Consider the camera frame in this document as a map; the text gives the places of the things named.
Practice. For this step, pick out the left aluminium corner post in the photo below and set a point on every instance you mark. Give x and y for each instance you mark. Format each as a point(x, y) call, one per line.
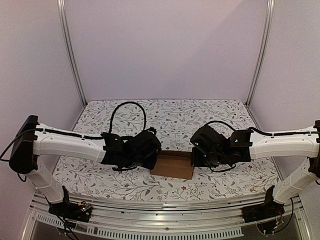
point(61, 6)

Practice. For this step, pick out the aluminium front rail frame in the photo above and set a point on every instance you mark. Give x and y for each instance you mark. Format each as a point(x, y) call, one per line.
point(216, 219)

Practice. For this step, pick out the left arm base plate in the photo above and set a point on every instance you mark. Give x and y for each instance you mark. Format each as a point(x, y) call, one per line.
point(80, 211)

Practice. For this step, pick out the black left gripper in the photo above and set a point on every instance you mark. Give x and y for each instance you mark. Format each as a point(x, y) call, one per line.
point(150, 165)

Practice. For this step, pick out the brown cardboard box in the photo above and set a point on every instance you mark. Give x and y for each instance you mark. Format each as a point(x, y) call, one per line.
point(174, 164)

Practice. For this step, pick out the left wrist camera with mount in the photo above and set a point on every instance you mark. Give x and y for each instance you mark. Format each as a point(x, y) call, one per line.
point(152, 129)

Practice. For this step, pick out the floral patterned table mat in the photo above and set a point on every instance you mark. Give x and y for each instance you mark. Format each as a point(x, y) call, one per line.
point(175, 121)

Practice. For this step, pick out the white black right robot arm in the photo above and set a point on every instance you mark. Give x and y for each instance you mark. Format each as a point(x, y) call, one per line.
point(211, 149)

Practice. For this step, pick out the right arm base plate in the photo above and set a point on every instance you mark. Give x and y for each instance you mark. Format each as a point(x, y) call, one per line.
point(268, 209)

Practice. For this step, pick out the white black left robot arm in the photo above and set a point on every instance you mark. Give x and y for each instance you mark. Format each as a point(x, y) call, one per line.
point(35, 139)

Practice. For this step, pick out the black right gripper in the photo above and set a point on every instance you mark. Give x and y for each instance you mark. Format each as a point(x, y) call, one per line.
point(197, 160)

